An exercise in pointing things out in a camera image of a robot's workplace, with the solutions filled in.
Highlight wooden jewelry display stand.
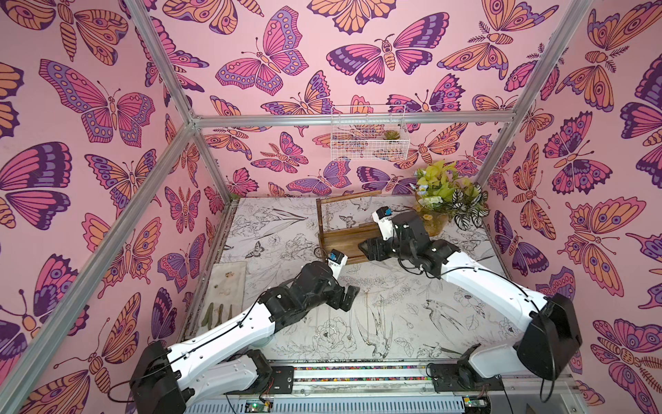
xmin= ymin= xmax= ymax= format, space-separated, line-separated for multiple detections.
xmin=315 ymin=190 xmax=382 ymax=265

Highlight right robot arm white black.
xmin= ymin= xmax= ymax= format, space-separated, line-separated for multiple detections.
xmin=359 ymin=206 xmax=582 ymax=389

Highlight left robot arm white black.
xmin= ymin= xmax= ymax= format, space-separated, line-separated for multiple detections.
xmin=129 ymin=262 xmax=360 ymax=413

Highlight glass vase with plants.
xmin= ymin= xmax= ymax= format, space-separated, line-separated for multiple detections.
xmin=413 ymin=161 xmax=490 ymax=237

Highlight white gardening glove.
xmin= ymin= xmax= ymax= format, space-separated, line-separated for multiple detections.
xmin=198 ymin=262 xmax=247 ymax=334

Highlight small succulent in basket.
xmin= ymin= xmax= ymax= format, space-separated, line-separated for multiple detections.
xmin=384 ymin=130 xmax=400 ymax=141

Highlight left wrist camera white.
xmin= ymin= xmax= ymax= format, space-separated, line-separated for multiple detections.
xmin=327 ymin=249 xmax=348 ymax=279

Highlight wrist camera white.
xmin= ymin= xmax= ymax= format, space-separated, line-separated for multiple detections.
xmin=372 ymin=206 xmax=394 ymax=241
xmin=327 ymin=249 xmax=348 ymax=279

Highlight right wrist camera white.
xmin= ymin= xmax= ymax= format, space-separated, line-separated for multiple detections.
xmin=372 ymin=206 xmax=394 ymax=241

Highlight white wire wall basket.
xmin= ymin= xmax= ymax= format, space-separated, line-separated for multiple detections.
xmin=329 ymin=105 xmax=410 ymax=163

